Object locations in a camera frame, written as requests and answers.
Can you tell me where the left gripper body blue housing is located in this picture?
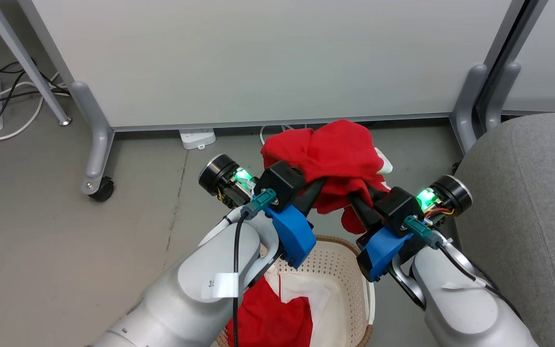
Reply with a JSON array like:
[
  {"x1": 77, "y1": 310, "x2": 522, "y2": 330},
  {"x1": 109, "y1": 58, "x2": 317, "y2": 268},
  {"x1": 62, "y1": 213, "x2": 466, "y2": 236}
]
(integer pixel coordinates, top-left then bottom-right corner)
[{"x1": 198, "y1": 154, "x2": 317, "y2": 270}]

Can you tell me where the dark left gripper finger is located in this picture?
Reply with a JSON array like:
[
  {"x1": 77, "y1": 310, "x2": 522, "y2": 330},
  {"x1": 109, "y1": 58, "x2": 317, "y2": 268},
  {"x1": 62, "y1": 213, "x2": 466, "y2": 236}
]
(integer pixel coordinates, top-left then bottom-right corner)
[{"x1": 299, "y1": 177, "x2": 328, "y2": 217}]

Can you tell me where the right gripper body blue housing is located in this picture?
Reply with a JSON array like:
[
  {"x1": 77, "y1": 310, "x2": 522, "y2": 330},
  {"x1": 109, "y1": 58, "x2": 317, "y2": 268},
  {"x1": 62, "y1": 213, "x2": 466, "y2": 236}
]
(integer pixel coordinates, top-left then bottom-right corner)
[{"x1": 357, "y1": 174, "x2": 474, "y2": 283}]

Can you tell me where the red garment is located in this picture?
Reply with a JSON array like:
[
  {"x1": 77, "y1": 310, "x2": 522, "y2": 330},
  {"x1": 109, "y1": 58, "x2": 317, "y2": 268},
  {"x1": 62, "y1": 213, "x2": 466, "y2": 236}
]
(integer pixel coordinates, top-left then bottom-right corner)
[
  {"x1": 261, "y1": 120, "x2": 394, "y2": 235},
  {"x1": 226, "y1": 276, "x2": 314, "y2": 347}
]

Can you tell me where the cream perforated laundry basket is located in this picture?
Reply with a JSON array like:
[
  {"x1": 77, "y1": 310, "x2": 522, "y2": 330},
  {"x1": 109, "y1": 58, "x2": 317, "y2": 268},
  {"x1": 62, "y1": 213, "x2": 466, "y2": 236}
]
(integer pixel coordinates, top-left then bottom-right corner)
[{"x1": 215, "y1": 235, "x2": 376, "y2": 347}]

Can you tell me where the white plastic object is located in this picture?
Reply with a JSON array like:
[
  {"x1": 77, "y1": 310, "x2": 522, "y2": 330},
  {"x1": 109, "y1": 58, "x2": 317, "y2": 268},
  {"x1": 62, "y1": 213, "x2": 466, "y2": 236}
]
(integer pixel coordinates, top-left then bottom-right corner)
[{"x1": 374, "y1": 147, "x2": 394, "y2": 175}]

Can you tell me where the white garment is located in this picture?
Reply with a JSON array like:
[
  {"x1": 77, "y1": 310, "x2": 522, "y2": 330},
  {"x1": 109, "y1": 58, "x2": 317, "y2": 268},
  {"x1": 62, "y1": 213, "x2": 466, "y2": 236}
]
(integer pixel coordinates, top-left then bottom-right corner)
[{"x1": 263, "y1": 265, "x2": 337, "y2": 329}]

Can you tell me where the white paper label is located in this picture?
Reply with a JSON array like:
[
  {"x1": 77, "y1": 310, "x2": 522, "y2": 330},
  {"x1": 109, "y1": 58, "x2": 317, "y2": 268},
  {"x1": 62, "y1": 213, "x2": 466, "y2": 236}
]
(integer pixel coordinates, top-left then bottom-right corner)
[
  {"x1": 201, "y1": 272, "x2": 239, "y2": 300},
  {"x1": 441, "y1": 280, "x2": 488, "y2": 291}
]

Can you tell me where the small white power strip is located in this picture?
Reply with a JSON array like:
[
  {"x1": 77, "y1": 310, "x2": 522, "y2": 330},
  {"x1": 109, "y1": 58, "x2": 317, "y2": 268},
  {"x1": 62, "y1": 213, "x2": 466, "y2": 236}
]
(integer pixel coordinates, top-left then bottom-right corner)
[{"x1": 179, "y1": 128, "x2": 216, "y2": 150}]

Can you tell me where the grey fabric sofa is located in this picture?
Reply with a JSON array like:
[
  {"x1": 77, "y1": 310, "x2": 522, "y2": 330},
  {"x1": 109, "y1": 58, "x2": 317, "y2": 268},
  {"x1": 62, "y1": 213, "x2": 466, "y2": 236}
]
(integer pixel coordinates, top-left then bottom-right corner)
[{"x1": 452, "y1": 112, "x2": 555, "y2": 347}]

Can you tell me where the black caster wheel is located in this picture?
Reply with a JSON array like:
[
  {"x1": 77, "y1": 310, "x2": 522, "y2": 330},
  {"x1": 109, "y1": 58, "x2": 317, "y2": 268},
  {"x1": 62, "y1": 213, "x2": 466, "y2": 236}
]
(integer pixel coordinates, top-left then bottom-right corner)
[{"x1": 88, "y1": 176, "x2": 115, "y2": 202}]

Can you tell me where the grey metal table leg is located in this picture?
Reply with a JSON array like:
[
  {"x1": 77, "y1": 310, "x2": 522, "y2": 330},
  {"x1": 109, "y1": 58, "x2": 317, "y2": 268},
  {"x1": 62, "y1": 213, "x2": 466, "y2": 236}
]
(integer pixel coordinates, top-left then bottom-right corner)
[{"x1": 0, "y1": 0, "x2": 72, "y2": 127}]

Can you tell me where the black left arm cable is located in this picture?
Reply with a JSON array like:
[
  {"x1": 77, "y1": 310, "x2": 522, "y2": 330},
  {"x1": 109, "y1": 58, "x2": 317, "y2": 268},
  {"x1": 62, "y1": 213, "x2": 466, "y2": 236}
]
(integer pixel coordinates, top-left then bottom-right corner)
[{"x1": 231, "y1": 188, "x2": 278, "y2": 347}]

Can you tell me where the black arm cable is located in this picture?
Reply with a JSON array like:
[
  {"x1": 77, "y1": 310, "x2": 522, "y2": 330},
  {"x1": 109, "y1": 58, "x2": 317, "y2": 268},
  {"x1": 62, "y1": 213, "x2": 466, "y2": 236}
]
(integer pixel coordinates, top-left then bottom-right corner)
[
  {"x1": 402, "y1": 215, "x2": 524, "y2": 320},
  {"x1": 231, "y1": 188, "x2": 278, "y2": 347}
]

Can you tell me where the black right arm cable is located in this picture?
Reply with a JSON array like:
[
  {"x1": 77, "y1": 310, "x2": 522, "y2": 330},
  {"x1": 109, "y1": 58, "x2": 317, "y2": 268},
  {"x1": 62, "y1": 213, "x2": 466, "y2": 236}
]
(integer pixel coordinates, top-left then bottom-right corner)
[{"x1": 402, "y1": 215, "x2": 524, "y2": 320}]

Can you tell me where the thin white cable loop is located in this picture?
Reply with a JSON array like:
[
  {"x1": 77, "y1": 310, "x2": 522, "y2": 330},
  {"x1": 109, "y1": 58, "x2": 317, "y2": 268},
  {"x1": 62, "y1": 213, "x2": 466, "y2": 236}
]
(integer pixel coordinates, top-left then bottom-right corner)
[{"x1": 259, "y1": 124, "x2": 308, "y2": 146}]

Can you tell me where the white partition panel grey frame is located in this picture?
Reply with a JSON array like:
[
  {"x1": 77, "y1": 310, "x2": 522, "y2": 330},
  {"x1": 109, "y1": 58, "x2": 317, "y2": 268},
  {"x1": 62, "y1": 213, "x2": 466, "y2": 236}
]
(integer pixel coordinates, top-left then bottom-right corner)
[
  {"x1": 484, "y1": 0, "x2": 555, "y2": 132},
  {"x1": 16, "y1": 0, "x2": 531, "y2": 196}
]

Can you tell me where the white floor cable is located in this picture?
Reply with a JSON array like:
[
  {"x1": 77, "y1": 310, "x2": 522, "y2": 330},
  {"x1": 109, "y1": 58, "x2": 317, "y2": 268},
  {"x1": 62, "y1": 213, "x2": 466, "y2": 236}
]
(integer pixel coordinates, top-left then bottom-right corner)
[{"x1": 0, "y1": 72, "x2": 71, "y2": 142}]

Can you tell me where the black floor cable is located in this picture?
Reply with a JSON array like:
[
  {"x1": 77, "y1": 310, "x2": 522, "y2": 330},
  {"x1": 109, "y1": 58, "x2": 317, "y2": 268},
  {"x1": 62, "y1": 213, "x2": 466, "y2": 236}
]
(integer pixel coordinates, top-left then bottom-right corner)
[{"x1": 0, "y1": 59, "x2": 71, "y2": 151}]

